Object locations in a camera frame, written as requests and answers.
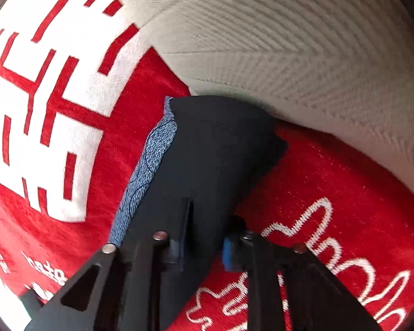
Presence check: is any red white patterned blanket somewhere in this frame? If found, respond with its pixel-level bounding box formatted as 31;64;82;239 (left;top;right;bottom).
0;0;414;330

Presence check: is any grey ribbed pillow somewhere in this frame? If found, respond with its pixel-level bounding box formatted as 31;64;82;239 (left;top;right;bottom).
121;0;414;193

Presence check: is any black pants blue waistband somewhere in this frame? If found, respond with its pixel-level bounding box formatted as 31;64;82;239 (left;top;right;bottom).
109;96;285;328

